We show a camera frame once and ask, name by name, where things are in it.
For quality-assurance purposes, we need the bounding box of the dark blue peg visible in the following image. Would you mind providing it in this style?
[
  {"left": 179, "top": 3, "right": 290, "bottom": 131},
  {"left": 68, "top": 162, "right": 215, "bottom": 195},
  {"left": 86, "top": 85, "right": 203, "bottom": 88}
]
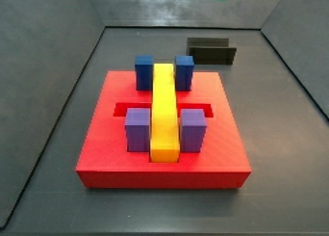
[
  {"left": 175, "top": 56, "right": 195, "bottom": 92},
  {"left": 135, "top": 55, "right": 155, "bottom": 91}
]

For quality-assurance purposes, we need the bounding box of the black angle bracket fixture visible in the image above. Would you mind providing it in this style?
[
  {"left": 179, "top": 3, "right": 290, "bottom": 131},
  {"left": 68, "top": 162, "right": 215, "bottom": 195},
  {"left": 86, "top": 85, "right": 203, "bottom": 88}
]
[{"left": 187, "top": 38, "right": 238, "bottom": 66}]

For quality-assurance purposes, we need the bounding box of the purple right peg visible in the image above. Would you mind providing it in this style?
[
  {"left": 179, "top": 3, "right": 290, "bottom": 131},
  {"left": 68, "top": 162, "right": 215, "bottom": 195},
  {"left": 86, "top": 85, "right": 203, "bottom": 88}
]
[{"left": 180, "top": 109, "right": 207, "bottom": 152}]

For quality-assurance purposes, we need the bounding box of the dark blue left peg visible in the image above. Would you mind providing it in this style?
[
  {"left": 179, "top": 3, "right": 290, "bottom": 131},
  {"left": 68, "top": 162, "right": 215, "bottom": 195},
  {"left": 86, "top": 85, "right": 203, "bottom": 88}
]
[{"left": 135, "top": 55, "right": 155, "bottom": 91}]

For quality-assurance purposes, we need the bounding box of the purple left peg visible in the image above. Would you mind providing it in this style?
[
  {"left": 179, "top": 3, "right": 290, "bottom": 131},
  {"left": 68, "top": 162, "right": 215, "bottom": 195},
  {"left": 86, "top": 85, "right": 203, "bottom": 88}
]
[{"left": 126, "top": 108, "right": 151, "bottom": 152}]

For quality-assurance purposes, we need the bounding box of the red base board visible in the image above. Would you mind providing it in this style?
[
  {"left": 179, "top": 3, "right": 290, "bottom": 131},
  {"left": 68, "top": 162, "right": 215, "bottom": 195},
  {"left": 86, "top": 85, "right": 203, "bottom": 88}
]
[{"left": 76, "top": 65, "right": 252, "bottom": 189}]

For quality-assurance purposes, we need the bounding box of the yellow long bar block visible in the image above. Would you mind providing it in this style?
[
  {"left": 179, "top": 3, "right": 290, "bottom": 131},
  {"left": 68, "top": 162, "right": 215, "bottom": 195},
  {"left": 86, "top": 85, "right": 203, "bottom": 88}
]
[{"left": 151, "top": 64, "right": 180, "bottom": 163}]

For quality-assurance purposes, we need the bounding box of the dark blue right peg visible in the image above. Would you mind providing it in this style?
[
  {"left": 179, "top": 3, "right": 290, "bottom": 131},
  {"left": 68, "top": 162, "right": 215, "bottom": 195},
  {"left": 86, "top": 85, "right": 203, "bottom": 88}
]
[{"left": 175, "top": 56, "right": 195, "bottom": 92}]

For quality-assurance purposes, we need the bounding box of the purple peg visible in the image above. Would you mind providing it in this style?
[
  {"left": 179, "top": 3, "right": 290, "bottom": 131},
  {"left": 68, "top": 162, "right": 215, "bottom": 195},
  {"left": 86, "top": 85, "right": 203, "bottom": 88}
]
[
  {"left": 180, "top": 109, "right": 207, "bottom": 152},
  {"left": 126, "top": 108, "right": 151, "bottom": 152}
]

